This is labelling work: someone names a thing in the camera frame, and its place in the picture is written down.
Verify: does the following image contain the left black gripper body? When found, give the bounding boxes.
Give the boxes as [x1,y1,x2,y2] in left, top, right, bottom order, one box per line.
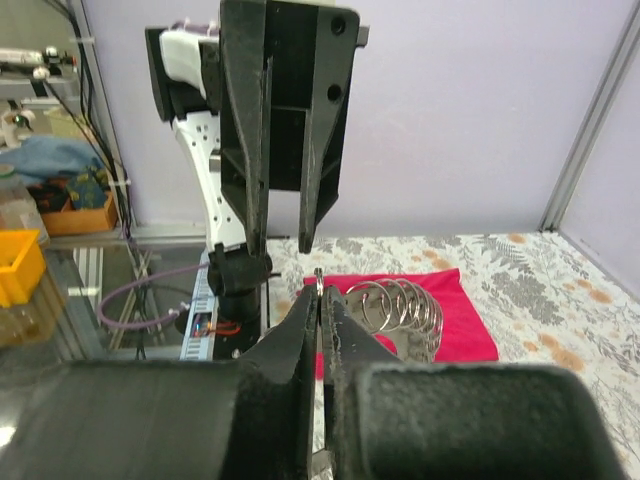
[199,0,371,211]

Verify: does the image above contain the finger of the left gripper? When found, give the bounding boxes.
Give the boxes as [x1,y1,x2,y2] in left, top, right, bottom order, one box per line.
[220,1,273,257]
[299,5,360,253]

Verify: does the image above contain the orange wooden box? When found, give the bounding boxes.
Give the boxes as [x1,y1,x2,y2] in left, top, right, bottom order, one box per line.
[28,184,118,237]

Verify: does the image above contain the blue cloth pile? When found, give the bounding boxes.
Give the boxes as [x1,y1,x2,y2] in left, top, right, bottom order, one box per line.
[1,135,104,186]

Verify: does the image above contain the yellow plastic bin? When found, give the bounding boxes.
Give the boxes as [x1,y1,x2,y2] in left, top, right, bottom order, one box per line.
[0,230,46,308]

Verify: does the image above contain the red cloth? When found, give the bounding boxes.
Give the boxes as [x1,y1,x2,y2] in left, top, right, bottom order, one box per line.
[324,269,499,363]

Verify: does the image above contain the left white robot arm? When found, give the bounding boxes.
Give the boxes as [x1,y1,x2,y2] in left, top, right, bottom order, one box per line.
[145,1,369,327]

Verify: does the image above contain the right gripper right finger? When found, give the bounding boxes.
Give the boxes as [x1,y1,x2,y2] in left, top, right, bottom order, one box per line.
[322,287,625,479]

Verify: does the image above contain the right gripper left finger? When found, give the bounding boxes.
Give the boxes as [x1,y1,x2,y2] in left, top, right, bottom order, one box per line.
[9,286,319,479]

